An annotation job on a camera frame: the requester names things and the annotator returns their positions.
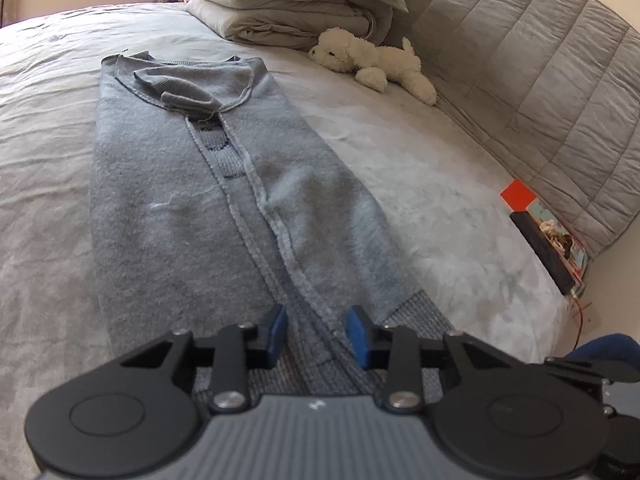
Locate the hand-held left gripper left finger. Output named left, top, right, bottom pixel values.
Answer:
left=119, top=304, right=289, bottom=413

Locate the folded grey quilt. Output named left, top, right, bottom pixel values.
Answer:
left=186, top=0, right=396, bottom=52

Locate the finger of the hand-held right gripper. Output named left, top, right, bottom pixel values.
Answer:
left=542, top=355, right=640, bottom=388

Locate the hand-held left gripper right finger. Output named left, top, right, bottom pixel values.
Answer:
left=345, top=304, right=528, bottom=413

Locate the blue cloth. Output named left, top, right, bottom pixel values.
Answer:
left=565, top=332, right=640, bottom=367

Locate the bed with grey sheet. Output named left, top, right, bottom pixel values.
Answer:
left=0, top=2, right=591, bottom=480

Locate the grey padded headboard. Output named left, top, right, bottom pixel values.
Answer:
left=390, top=0, right=640, bottom=261

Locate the grey knit sweater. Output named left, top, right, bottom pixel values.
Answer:
left=89, top=51, right=458, bottom=396

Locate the red printed box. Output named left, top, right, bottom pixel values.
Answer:
left=500, top=179, right=592, bottom=298

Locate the white plush toy dog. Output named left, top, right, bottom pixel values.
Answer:
left=307, top=27, right=438, bottom=107

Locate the red cable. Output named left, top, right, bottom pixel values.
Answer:
left=570, top=296, right=593, bottom=348

